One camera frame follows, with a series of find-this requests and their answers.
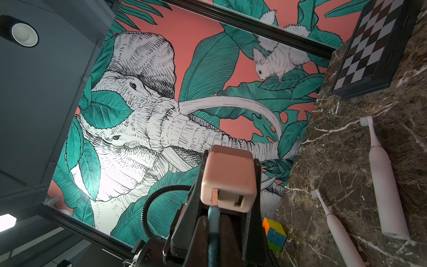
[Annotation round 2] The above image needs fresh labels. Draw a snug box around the white electric toothbrush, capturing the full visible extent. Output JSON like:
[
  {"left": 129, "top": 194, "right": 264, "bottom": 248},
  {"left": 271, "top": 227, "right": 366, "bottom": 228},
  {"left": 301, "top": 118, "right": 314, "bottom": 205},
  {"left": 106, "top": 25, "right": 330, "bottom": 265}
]
[
  {"left": 311, "top": 189, "right": 366, "bottom": 267},
  {"left": 360, "top": 116, "right": 410, "bottom": 240}
]

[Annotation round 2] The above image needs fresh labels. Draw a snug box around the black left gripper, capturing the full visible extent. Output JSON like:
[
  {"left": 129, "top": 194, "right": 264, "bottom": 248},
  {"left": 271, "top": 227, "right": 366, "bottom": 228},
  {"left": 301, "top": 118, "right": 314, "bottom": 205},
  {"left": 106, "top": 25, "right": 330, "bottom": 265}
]
[{"left": 131, "top": 150, "right": 268, "bottom": 267}]

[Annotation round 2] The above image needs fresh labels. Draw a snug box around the colourful Rubik's cube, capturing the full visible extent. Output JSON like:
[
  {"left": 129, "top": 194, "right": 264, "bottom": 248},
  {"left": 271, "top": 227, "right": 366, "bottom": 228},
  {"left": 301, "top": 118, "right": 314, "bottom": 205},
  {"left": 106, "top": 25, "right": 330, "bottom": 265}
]
[{"left": 262, "top": 218, "right": 288, "bottom": 253}]

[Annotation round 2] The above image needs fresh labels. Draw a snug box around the white electric toothbrush far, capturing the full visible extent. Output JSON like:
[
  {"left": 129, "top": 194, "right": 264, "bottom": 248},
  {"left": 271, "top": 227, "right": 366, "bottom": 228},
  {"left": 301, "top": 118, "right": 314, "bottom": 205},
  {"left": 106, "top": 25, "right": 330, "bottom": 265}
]
[{"left": 360, "top": 116, "right": 410, "bottom": 240}]

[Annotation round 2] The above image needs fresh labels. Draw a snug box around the pink USB charger cube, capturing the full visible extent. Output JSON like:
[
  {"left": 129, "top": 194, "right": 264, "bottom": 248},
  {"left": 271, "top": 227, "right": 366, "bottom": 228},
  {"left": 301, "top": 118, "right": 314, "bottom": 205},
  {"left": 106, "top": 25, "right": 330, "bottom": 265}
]
[{"left": 200, "top": 145, "right": 258, "bottom": 213}]

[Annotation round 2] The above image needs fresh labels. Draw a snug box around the black enclosure corner post left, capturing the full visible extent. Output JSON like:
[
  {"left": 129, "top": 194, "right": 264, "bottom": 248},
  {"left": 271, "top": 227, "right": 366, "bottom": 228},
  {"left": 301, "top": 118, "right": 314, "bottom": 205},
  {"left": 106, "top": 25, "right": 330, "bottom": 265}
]
[{"left": 165, "top": 0, "right": 335, "bottom": 60}]

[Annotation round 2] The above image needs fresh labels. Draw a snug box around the round ceiling light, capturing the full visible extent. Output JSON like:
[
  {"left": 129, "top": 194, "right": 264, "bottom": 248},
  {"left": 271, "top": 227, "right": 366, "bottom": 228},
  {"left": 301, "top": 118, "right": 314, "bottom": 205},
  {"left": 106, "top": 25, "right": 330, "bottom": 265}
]
[{"left": 1, "top": 15, "right": 39, "bottom": 48}]

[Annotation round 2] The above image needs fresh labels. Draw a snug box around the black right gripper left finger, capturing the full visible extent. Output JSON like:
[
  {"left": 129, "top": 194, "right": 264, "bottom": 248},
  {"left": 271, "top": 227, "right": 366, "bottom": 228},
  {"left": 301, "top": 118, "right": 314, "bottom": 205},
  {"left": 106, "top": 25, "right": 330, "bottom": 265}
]
[{"left": 191, "top": 216, "right": 214, "bottom": 267}]

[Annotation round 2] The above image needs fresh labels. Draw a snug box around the teal USB cable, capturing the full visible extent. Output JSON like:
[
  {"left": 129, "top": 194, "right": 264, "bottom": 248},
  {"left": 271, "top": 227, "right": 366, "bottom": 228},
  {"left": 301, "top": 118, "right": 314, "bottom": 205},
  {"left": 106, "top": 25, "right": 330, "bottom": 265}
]
[{"left": 207, "top": 188, "right": 221, "bottom": 267}]

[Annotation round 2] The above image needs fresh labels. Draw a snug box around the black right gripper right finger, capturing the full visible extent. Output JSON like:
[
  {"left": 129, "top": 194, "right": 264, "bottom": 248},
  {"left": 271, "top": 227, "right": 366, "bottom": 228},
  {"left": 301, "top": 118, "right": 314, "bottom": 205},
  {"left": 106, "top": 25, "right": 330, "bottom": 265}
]
[{"left": 220, "top": 214, "right": 243, "bottom": 267}]

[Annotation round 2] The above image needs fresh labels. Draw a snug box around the black white chessboard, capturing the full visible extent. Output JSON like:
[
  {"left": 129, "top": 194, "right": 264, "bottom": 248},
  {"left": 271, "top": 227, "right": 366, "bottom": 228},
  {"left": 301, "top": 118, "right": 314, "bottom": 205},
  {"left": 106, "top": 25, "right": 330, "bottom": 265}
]
[{"left": 330, "top": 0, "right": 423, "bottom": 99}]

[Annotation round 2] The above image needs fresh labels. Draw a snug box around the white electric toothbrush near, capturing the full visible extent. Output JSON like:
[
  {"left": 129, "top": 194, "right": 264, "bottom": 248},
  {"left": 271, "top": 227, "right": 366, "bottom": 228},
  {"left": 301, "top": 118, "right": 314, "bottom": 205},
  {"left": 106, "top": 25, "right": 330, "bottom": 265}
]
[{"left": 311, "top": 189, "right": 366, "bottom": 267}]

